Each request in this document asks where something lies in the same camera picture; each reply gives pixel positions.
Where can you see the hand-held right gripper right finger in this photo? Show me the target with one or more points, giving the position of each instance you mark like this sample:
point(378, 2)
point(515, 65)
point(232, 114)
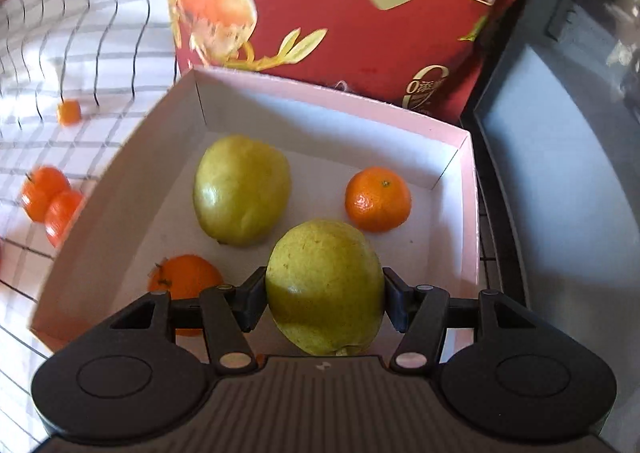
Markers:
point(395, 303)

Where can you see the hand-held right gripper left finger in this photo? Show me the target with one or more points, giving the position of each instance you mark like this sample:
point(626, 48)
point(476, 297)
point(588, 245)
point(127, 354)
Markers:
point(250, 303)

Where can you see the white black grid cloth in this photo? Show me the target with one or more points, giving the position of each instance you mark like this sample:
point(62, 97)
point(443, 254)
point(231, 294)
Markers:
point(75, 58)

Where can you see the pink cardboard box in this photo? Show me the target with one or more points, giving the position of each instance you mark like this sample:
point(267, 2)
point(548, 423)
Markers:
point(150, 213)

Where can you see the red snack bag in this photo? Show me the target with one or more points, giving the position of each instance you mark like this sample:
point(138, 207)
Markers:
point(350, 43)

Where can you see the yellow-green pear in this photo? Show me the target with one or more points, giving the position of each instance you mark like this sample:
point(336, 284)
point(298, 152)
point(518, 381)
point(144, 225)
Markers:
point(240, 188)
point(325, 283)

